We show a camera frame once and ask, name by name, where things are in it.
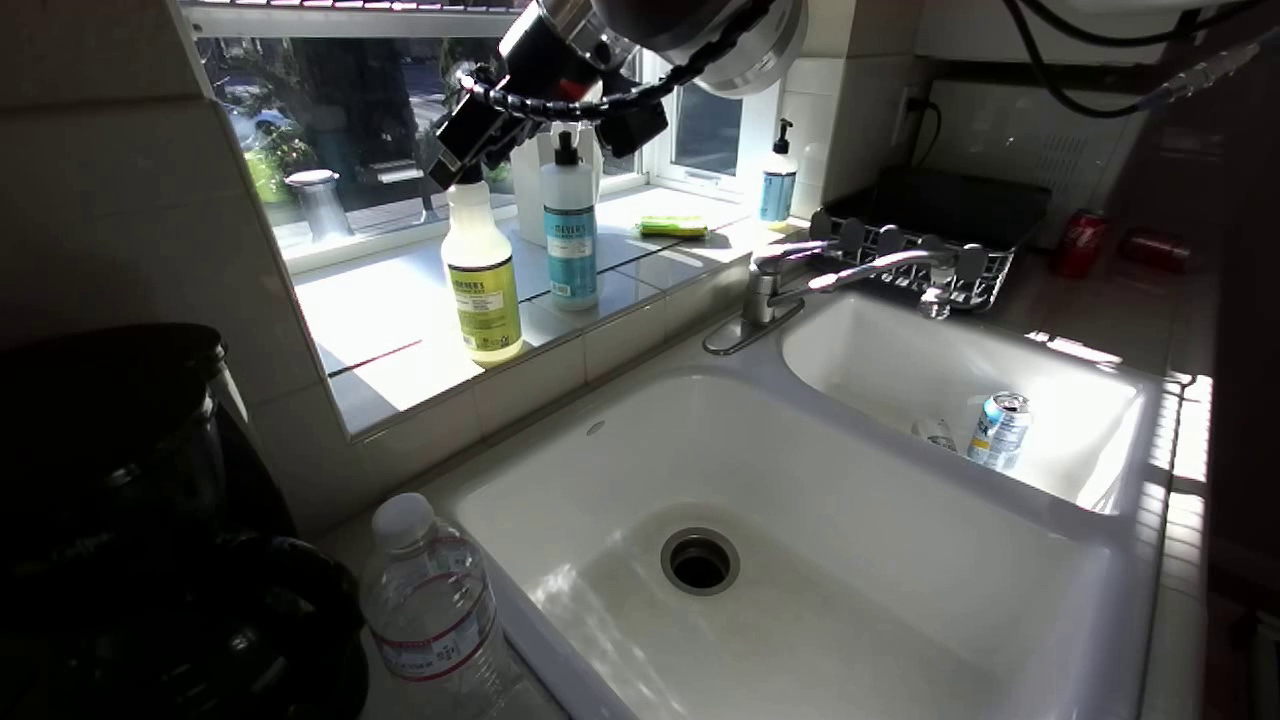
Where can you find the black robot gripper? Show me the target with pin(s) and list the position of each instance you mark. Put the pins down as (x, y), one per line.
(552, 66)

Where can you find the yellow label spray bottle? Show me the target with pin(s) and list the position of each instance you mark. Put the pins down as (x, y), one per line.
(483, 275)

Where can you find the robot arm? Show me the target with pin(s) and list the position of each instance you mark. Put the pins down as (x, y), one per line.
(724, 45)

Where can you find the blue label soap bottle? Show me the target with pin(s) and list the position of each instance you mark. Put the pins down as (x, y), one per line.
(569, 224)

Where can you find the clear plastic water bottle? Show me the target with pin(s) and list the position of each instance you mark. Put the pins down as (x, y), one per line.
(425, 593)

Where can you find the crushed bottle in sink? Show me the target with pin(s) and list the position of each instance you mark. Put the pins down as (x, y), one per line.
(1003, 431)

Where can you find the green sponge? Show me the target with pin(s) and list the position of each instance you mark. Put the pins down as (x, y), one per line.
(674, 230)

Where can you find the small blue soap dispenser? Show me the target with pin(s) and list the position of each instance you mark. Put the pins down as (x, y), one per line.
(777, 177)

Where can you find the chrome kitchen faucet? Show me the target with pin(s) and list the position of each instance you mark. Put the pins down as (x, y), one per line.
(784, 275)

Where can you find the black dish rack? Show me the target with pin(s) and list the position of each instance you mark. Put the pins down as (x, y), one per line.
(943, 211)

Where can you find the left basin drain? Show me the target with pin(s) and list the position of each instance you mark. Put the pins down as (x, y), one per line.
(700, 561)

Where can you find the white double basin sink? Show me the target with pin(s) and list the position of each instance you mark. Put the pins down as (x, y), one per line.
(881, 571)

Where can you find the red object on counter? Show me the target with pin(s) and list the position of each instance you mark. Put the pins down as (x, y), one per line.
(1080, 247)

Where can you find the black coffee maker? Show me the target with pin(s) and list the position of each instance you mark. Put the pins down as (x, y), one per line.
(150, 566)

